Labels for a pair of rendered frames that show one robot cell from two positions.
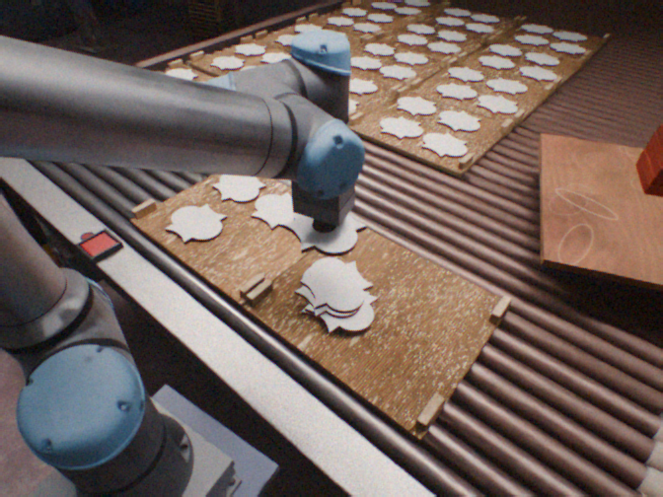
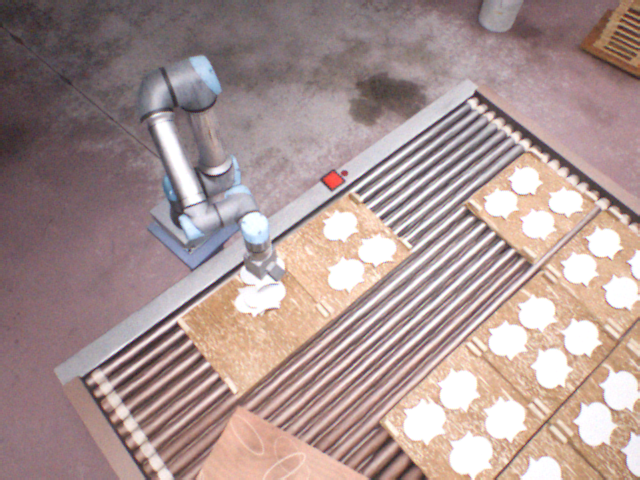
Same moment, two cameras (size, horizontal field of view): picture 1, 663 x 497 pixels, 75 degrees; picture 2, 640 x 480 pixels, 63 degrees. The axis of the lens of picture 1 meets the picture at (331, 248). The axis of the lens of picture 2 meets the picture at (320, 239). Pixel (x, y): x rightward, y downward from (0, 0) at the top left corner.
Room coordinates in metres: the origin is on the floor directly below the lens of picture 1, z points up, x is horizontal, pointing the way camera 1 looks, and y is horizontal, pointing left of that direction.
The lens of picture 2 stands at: (0.81, -0.67, 2.68)
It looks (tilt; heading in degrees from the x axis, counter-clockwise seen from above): 62 degrees down; 95
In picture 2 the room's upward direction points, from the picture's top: 4 degrees clockwise
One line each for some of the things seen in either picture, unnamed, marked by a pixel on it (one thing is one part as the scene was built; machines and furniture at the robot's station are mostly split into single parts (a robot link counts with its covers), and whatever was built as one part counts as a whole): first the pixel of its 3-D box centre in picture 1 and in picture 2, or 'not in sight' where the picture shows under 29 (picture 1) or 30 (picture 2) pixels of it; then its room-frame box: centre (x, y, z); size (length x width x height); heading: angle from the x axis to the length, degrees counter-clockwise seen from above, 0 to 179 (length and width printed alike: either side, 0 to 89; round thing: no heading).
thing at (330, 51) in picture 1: (320, 81); (256, 231); (0.56, 0.02, 1.38); 0.09 x 0.08 x 0.11; 125
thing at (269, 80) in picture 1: (259, 106); (237, 207); (0.49, 0.09, 1.38); 0.11 x 0.11 x 0.08; 35
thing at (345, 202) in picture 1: (331, 173); (265, 262); (0.58, 0.00, 1.22); 0.12 x 0.09 x 0.16; 154
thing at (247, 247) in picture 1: (240, 222); (341, 252); (0.81, 0.22, 0.93); 0.41 x 0.35 x 0.02; 50
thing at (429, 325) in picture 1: (377, 308); (254, 320); (0.54, -0.09, 0.93); 0.41 x 0.35 x 0.02; 50
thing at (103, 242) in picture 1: (100, 246); (332, 180); (0.73, 0.54, 0.92); 0.06 x 0.06 x 0.01; 50
